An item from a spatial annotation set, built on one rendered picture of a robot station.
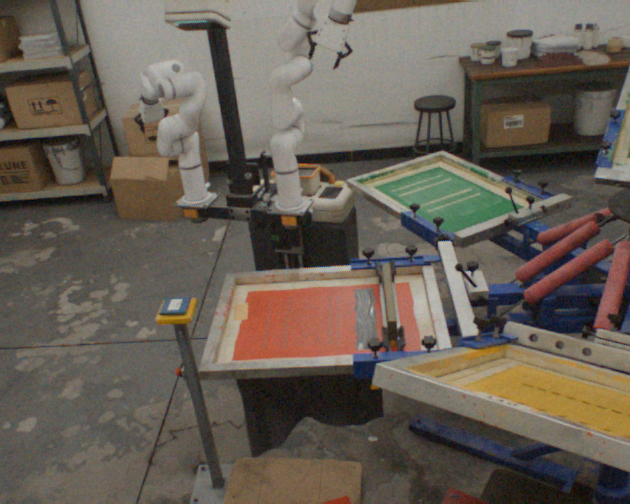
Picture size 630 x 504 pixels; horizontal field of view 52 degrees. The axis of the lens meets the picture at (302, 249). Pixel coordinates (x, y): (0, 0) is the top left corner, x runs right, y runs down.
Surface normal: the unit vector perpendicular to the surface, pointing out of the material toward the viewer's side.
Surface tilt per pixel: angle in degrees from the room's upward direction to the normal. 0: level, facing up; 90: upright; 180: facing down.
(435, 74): 90
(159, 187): 90
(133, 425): 0
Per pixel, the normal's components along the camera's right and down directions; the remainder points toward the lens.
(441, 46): -0.05, 0.50
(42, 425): -0.11, -0.87
